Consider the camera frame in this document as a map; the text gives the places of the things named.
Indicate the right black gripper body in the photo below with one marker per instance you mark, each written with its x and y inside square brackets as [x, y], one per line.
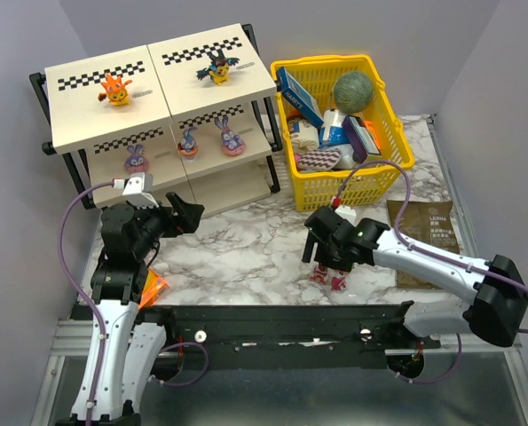
[319, 240]

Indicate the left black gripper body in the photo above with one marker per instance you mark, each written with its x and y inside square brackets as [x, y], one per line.
[175, 217]

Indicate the red pink bear toy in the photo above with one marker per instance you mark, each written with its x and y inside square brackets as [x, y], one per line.
[319, 274]

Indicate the purple creature pink donut toy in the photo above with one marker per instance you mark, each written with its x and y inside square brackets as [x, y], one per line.
[136, 161]

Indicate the purple bunny orange cup toy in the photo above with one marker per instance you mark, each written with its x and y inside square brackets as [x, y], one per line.
[188, 146]

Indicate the purple bunny donut toy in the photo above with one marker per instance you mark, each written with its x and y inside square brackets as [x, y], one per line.
[232, 144]

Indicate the orange dragon toy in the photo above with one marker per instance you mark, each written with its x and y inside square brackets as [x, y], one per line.
[115, 91]

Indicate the black yellow bat toy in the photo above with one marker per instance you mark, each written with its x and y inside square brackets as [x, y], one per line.
[219, 67]

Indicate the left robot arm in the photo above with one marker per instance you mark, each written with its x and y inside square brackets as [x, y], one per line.
[124, 341]

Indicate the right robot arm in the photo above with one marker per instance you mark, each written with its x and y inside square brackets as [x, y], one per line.
[490, 299]

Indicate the beige three-tier shelf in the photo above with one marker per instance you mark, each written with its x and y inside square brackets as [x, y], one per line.
[165, 99]

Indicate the small red pink toy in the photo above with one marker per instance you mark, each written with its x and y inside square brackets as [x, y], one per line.
[338, 281]

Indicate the orange Scrub Daddy box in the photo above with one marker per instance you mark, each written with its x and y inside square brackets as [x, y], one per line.
[154, 288]

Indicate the striped pink grey sponge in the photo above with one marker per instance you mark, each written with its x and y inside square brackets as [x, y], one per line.
[319, 160]

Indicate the brown coffee bag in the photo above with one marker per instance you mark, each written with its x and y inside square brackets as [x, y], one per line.
[428, 222]

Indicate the yellow plastic basket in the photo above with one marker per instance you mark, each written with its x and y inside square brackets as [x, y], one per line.
[318, 74]

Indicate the dark purple box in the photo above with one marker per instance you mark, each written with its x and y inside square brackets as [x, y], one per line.
[361, 140]

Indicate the cream paper roll pack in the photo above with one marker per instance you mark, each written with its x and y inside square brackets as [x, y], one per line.
[304, 136]

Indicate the blue white pouch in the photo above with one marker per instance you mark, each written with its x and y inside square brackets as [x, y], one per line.
[331, 133]

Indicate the blue Harry's box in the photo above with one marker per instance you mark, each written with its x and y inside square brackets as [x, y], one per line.
[299, 98]

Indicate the green textured ball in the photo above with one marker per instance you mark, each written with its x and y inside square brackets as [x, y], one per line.
[353, 92]

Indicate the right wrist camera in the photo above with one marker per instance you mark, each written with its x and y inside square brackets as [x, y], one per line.
[347, 213]

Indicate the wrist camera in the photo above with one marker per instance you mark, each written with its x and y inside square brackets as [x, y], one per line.
[137, 191]
[347, 213]

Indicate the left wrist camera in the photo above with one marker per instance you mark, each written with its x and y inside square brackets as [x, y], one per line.
[137, 191]

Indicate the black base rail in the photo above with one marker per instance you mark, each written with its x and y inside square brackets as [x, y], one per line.
[285, 337]

